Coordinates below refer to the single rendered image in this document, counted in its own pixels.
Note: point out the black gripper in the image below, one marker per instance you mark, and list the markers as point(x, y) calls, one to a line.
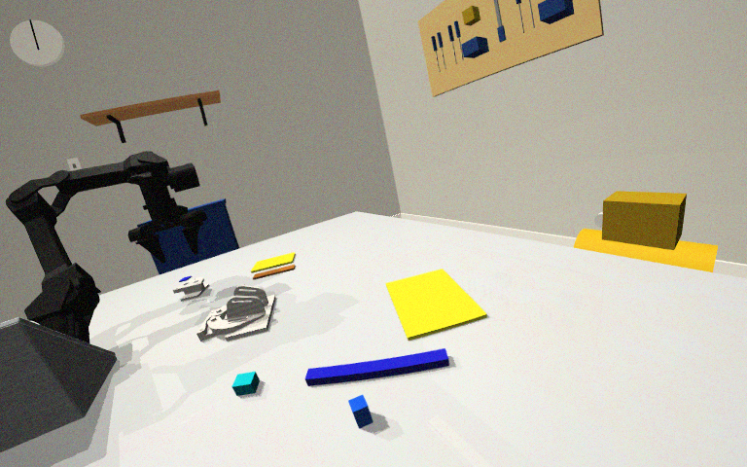
point(162, 211)

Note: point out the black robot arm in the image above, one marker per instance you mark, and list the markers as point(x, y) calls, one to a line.
point(69, 295)

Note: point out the yellow flat plate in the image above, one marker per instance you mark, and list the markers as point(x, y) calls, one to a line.
point(432, 302)
point(274, 262)

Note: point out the dark blue long bar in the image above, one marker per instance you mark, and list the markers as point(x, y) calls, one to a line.
point(381, 368)

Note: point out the blue rectangular block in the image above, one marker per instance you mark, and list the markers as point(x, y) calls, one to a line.
point(360, 409)

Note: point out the small cyan block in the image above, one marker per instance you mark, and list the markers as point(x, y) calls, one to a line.
point(246, 384)

